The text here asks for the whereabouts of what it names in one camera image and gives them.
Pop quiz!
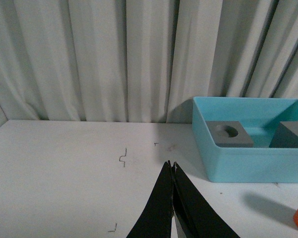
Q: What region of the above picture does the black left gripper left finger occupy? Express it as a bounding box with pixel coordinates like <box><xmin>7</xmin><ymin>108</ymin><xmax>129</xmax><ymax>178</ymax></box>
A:
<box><xmin>127</xmin><ymin>161</ymin><xmax>174</xmax><ymax>238</ymax></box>

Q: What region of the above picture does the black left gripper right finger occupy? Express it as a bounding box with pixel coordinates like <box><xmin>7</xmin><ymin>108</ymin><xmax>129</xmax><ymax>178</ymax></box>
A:
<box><xmin>172</xmin><ymin>163</ymin><xmax>239</xmax><ymax>238</ymax></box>

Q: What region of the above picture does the gray cube with round hole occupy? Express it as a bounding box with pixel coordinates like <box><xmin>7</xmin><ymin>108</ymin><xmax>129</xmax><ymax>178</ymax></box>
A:
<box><xmin>206</xmin><ymin>121</ymin><xmax>254</xmax><ymax>148</ymax></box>

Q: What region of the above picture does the gray cube with square hole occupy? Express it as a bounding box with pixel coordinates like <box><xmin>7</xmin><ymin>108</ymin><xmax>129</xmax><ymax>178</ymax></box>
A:
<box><xmin>269</xmin><ymin>121</ymin><xmax>298</xmax><ymax>148</ymax></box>

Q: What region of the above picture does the light blue plastic box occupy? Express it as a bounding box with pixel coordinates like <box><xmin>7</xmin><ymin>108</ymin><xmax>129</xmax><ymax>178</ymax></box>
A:
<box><xmin>192</xmin><ymin>97</ymin><xmax>298</xmax><ymax>183</ymax></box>

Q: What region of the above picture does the white pleated curtain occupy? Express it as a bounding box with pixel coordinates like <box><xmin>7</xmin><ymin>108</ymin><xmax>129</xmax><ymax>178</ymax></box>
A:
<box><xmin>0</xmin><ymin>0</ymin><xmax>298</xmax><ymax>126</ymax></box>

